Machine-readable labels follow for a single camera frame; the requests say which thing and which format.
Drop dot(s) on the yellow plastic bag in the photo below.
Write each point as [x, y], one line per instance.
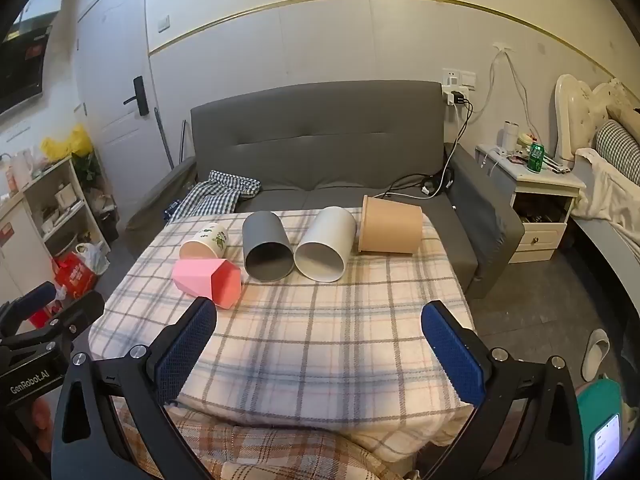
[70, 142]

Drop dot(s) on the brown plaid cloth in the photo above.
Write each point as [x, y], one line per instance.
[260, 447]

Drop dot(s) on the white tumbler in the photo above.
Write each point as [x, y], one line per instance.
[511, 137]

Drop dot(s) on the blue checkered cloth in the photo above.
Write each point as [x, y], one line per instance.
[215, 195]

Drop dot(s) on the plain white cup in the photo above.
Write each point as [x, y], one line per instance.
[330, 230]

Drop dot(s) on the white bed blanket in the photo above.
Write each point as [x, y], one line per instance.
[607, 195]

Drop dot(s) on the cream bed headboard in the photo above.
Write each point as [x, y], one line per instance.
[572, 110]

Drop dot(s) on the brown paper cup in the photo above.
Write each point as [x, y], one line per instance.
[390, 225]

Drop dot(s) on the white wall socket panel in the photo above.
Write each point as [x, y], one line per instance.
[460, 79]

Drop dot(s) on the pink hexagonal cup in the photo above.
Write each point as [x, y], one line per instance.
[210, 280]

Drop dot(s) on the plaid blanket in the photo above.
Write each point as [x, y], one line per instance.
[310, 335]

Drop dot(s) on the grey sofa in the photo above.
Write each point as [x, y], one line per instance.
[320, 130]

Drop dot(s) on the white light switch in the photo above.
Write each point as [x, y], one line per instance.
[163, 23]

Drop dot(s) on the checkered pillow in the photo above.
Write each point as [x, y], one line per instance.
[620, 147]

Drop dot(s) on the smartphone on teal stand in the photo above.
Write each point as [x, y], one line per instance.
[597, 400]

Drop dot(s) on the red bag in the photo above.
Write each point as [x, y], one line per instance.
[75, 275]

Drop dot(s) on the green drink can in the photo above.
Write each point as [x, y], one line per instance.
[536, 158]

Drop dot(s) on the white plastic bag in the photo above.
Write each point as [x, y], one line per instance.
[95, 257]

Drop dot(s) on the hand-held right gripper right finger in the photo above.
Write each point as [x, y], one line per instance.
[452, 355]

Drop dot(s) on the white door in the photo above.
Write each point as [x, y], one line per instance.
[115, 35]

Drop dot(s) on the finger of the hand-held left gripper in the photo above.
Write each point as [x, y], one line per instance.
[35, 296]
[80, 312]

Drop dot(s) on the grey cup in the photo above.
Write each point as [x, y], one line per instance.
[262, 235]

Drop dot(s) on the white storage shelf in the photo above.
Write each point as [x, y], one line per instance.
[60, 205]

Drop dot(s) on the white cup with green print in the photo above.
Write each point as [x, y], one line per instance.
[210, 240]

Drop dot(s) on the black television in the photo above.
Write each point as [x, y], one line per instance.
[22, 70]

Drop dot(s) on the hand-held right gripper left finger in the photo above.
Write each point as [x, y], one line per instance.
[185, 352]

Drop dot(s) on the white slipper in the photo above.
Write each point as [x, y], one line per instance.
[596, 352]

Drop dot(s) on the white nightstand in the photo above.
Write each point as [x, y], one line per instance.
[540, 190]

